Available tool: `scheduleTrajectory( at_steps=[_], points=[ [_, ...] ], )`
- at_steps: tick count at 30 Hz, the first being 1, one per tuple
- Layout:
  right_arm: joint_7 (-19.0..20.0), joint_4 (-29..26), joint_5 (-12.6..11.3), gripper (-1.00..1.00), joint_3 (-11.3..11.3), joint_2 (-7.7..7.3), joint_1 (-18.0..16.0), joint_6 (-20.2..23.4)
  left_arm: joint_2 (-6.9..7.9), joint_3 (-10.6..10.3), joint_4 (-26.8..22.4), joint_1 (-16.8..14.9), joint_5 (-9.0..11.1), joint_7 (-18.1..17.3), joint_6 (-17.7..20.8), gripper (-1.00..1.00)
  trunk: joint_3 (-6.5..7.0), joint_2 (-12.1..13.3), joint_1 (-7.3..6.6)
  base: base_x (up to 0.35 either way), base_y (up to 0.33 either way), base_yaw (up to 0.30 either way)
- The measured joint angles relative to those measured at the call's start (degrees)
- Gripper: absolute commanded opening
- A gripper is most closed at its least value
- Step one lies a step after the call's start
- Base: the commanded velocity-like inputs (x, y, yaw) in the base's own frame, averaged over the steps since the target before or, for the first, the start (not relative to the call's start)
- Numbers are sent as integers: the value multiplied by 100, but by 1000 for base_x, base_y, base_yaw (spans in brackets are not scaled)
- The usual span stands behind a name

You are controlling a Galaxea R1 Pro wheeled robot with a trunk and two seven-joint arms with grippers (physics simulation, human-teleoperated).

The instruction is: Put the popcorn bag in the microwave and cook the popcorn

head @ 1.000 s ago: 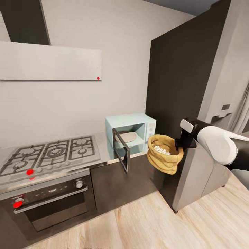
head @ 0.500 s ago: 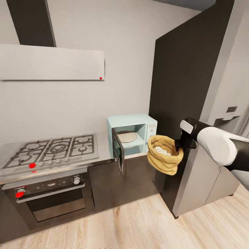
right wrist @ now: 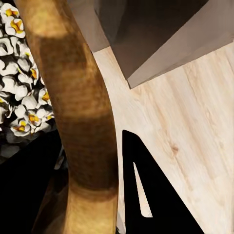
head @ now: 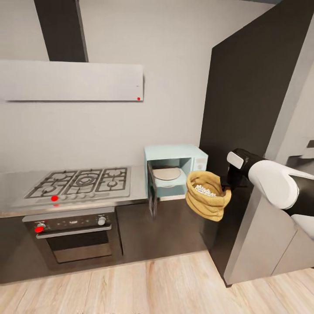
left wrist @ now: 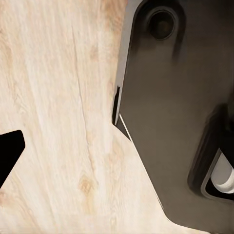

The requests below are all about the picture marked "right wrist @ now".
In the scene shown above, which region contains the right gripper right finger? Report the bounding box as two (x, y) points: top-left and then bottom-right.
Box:
(122, 130), (205, 234)

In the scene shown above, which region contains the popcorn bag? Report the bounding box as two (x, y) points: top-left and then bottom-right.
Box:
(0, 0), (119, 234)

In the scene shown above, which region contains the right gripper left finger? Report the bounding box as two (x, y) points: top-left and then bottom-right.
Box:
(0, 130), (63, 234)

